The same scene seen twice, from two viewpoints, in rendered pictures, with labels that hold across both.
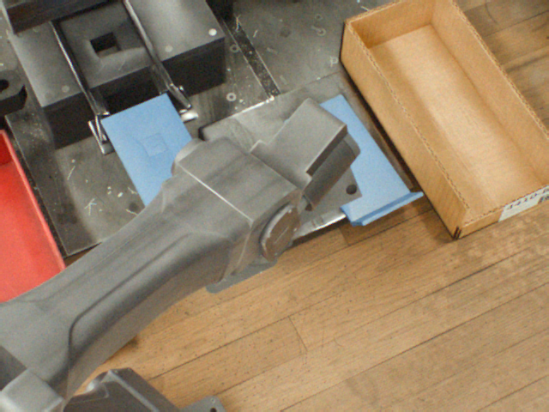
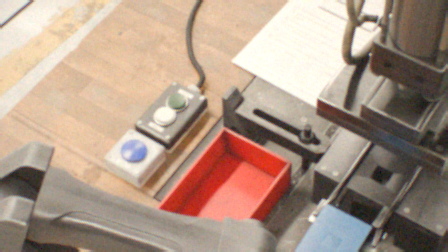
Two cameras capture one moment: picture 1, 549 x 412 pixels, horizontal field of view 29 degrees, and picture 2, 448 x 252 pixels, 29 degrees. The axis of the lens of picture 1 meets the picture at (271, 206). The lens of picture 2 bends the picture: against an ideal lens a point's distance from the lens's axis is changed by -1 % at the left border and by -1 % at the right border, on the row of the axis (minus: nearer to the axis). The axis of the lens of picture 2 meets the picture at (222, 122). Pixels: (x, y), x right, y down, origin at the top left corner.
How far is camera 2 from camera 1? 41 cm
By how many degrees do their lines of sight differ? 35
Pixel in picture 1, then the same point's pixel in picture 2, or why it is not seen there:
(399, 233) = not seen: outside the picture
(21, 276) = not seen: hidden behind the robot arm
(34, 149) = (303, 190)
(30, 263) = not seen: hidden behind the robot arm
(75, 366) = (55, 225)
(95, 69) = (361, 180)
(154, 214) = (180, 220)
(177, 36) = (419, 209)
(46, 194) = (279, 215)
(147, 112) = (350, 225)
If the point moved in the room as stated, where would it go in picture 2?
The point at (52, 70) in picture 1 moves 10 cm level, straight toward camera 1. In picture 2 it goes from (342, 159) to (297, 204)
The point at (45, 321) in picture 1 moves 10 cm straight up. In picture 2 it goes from (69, 197) to (49, 133)
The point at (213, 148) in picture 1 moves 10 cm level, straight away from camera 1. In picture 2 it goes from (252, 231) to (333, 183)
